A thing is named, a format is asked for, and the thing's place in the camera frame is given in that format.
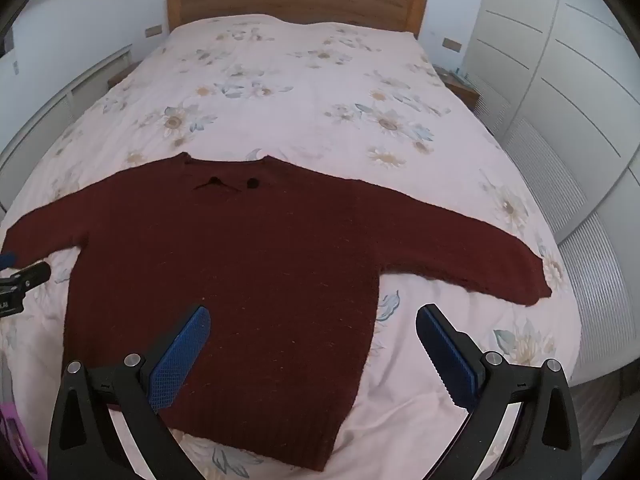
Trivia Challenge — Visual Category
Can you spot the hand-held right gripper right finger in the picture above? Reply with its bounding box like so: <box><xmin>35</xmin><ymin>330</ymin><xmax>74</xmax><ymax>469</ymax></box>
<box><xmin>415</xmin><ymin>303</ymin><xmax>584</xmax><ymax>480</ymax></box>

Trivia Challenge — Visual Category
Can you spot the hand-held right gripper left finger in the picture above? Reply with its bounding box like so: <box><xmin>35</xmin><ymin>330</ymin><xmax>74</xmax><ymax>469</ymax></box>
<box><xmin>47</xmin><ymin>305</ymin><xmax>211</xmax><ymax>480</ymax></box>

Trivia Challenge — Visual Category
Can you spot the dark red knit sweater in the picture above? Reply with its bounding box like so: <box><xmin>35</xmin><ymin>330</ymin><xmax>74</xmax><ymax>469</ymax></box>
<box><xmin>5</xmin><ymin>152</ymin><xmax>553</xmax><ymax>473</ymax></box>

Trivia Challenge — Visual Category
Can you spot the pink plastic object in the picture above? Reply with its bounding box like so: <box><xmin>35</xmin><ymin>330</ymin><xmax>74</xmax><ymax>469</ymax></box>
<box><xmin>0</xmin><ymin>399</ymin><xmax>49</xmax><ymax>477</ymax></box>

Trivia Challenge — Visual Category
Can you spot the wooden nightstand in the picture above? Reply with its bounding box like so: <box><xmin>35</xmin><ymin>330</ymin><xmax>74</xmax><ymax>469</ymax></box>
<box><xmin>432</xmin><ymin>64</ymin><xmax>482</xmax><ymax>111</ymax></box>

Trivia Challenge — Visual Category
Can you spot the bed with floral duvet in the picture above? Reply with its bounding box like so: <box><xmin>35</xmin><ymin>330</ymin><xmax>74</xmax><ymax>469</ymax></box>
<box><xmin>0</xmin><ymin>14</ymin><xmax>576</xmax><ymax>480</ymax></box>

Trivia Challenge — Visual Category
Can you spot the white wardrobe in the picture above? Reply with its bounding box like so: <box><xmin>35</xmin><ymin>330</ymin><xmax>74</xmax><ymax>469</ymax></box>
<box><xmin>460</xmin><ymin>0</ymin><xmax>640</xmax><ymax>388</ymax></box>

